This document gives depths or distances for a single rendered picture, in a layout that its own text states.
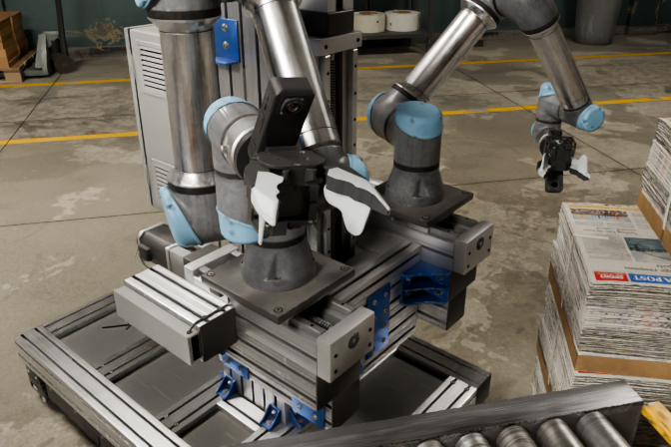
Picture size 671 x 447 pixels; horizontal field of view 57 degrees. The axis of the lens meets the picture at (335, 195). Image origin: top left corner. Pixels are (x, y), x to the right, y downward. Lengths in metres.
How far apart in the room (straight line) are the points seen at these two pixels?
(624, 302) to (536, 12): 0.71
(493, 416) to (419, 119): 0.75
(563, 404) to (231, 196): 0.59
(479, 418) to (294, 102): 0.57
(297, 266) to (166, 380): 0.89
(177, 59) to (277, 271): 0.44
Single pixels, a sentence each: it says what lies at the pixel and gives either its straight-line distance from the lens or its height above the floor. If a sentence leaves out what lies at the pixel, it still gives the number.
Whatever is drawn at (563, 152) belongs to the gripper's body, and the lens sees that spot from 1.77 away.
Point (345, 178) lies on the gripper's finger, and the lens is 0.62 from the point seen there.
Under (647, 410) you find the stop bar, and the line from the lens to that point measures 1.06.
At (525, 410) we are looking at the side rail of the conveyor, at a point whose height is 0.80.
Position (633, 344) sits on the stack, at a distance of 1.42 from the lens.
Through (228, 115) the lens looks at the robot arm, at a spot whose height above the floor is 1.25.
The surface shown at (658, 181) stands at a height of 0.94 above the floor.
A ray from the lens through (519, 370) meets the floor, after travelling 2.38.
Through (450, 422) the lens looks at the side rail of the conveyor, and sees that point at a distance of 0.98.
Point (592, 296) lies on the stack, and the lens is 1.34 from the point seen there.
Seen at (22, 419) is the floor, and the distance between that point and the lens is 2.34.
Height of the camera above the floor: 1.48
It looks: 25 degrees down
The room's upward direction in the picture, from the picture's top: straight up
